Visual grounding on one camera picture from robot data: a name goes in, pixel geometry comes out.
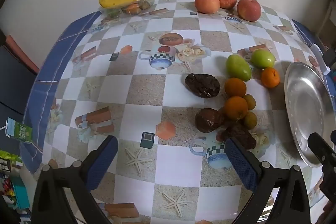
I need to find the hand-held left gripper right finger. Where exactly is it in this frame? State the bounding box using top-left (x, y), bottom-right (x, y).
top-left (225, 138), bottom-right (312, 224)

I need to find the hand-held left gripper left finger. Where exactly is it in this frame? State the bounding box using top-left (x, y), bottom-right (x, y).
top-left (31, 135), bottom-right (119, 224)

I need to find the round metal plate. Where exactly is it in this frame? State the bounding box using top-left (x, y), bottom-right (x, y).
top-left (284, 62), bottom-right (336, 168)

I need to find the small olive-green fruit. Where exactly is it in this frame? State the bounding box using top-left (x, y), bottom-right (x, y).
top-left (243, 94), bottom-right (256, 110)
top-left (242, 112), bottom-right (258, 129)

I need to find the orange tangerine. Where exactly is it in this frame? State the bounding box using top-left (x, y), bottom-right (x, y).
top-left (224, 96), bottom-right (248, 120)
top-left (261, 67), bottom-right (280, 89)
top-left (224, 77), bottom-right (247, 97)

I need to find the checkered printed tablecloth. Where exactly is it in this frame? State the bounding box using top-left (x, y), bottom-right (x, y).
top-left (20, 0), bottom-right (336, 224)

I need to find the green and white carton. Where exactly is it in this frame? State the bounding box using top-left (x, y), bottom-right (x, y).
top-left (5, 118), bottom-right (33, 145)

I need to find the teal box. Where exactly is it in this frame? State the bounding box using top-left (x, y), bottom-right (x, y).
top-left (10, 176), bottom-right (31, 210)

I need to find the elongated green fruit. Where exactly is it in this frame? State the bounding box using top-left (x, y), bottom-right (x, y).
top-left (226, 54), bottom-right (252, 82)

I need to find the green packet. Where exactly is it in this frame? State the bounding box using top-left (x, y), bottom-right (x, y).
top-left (0, 150), bottom-right (24, 169)

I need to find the round green fruit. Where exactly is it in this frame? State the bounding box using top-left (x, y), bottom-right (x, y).
top-left (250, 49), bottom-right (276, 69)

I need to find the dark furniture panel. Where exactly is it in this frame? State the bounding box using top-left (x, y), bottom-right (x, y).
top-left (0, 30), bottom-right (40, 115)

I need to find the large red apple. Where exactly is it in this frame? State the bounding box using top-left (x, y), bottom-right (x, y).
top-left (237, 0), bottom-right (262, 22)

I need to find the clear plastic bag of produce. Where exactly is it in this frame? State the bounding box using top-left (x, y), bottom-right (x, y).
top-left (101, 0), bottom-right (156, 19)

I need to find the pale orange-red apple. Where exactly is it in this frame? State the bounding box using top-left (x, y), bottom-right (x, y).
top-left (194, 0), bottom-right (220, 14)

